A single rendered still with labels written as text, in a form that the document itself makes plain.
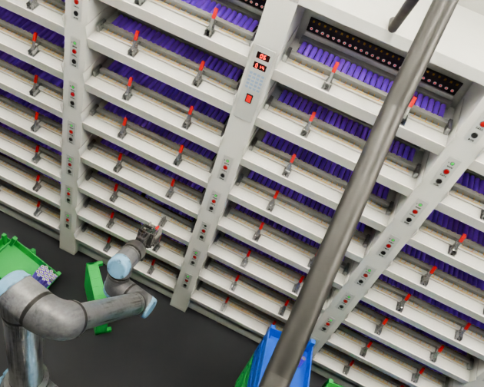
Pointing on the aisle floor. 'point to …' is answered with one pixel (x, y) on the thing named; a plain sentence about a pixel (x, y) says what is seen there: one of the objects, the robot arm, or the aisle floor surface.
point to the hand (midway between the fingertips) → (156, 229)
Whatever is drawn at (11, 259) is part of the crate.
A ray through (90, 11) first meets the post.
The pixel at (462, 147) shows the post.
